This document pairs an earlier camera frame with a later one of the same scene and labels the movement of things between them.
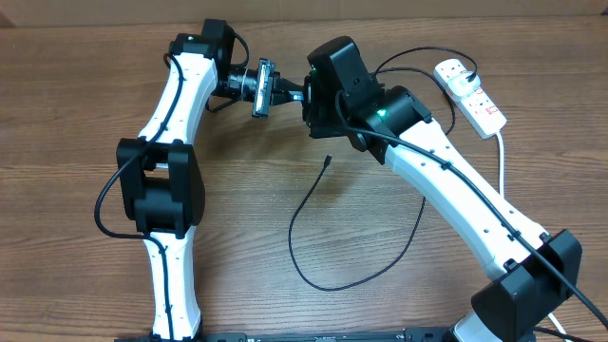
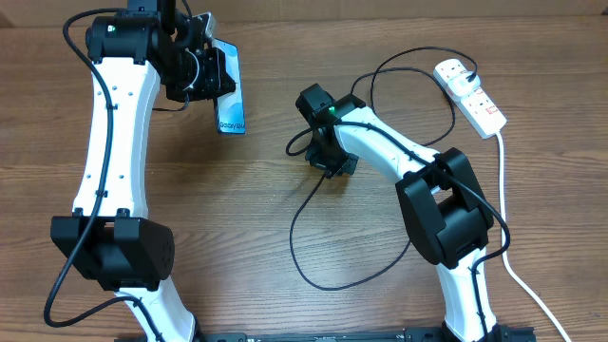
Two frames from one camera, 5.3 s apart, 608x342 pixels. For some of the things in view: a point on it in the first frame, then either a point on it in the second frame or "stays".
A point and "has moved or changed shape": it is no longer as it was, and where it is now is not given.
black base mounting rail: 358,335 stays
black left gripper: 281,97 -> 209,90
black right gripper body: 321,111 -> 332,158
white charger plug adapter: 459,85 stays
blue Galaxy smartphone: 298,97 has moved or changed shape
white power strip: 485,118 stays
